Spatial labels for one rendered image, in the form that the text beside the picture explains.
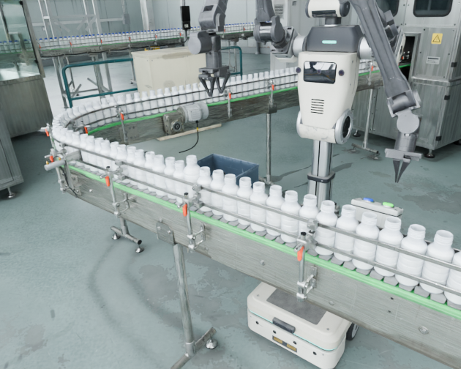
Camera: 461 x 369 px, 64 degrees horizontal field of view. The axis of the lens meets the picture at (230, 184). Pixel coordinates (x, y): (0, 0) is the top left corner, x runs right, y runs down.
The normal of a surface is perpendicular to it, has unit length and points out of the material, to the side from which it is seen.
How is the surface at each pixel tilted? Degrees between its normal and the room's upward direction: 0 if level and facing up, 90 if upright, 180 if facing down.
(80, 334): 0
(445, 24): 90
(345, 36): 90
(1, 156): 90
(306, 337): 90
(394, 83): 99
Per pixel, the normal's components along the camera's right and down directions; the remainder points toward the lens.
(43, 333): -0.04, -0.90
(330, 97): -0.61, 0.37
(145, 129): 0.57, 0.33
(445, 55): -0.83, 0.28
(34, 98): 0.80, 0.23
